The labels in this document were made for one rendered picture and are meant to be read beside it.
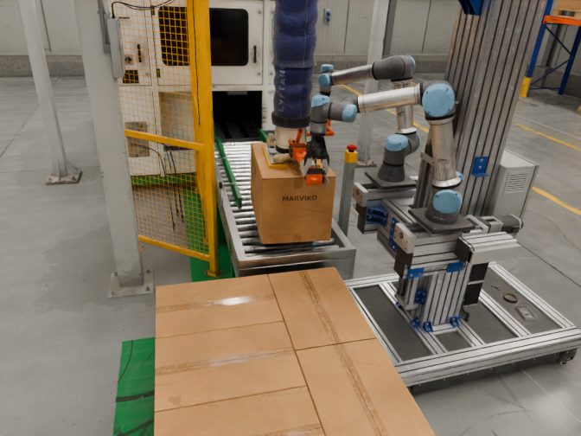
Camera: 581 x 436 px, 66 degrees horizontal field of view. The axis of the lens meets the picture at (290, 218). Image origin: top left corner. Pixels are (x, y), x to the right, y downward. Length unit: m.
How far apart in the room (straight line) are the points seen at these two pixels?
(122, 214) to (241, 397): 1.66
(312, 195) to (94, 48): 1.44
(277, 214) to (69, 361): 1.47
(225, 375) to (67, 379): 1.17
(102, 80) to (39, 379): 1.70
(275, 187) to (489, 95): 1.11
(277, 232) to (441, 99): 1.16
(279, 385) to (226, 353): 0.29
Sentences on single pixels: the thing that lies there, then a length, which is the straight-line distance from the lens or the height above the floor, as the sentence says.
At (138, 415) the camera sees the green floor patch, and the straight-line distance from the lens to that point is 2.62.
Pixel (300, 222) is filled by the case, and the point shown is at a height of 0.80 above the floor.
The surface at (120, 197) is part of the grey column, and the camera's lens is 3.10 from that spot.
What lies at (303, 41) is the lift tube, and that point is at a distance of 2.43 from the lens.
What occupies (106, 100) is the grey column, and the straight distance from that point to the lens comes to 2.90.
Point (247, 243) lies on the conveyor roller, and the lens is 2.83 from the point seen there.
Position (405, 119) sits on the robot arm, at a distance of 2.61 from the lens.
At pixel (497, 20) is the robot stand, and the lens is 2.24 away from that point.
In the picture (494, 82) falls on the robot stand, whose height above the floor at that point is 1.63.
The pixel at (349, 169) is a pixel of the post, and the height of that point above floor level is 0.88.
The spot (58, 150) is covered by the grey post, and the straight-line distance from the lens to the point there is 5.31.
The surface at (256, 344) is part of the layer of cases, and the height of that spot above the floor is 0.54.
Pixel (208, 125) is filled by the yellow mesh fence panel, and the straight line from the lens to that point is 2.97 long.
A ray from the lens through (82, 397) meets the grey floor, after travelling 2.79.
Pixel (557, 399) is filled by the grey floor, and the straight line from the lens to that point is 3.08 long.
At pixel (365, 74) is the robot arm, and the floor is 1.57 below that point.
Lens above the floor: 1.99
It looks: 28 degrees down
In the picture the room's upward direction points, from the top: 3 degrees clockwise
